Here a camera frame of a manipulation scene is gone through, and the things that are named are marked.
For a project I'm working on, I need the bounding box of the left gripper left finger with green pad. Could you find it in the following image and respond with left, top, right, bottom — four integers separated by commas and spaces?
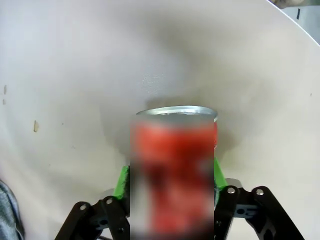
54, 164, 131, 240

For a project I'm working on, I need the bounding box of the grey fabric basket labelled Can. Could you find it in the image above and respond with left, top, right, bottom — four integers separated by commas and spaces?
0, 179, 25, 240

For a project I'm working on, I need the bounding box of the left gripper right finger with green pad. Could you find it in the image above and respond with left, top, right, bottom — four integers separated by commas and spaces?
213, 156, 306, 240

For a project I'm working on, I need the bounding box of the red drink can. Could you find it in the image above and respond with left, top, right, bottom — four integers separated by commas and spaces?
129, 105, 219, 240

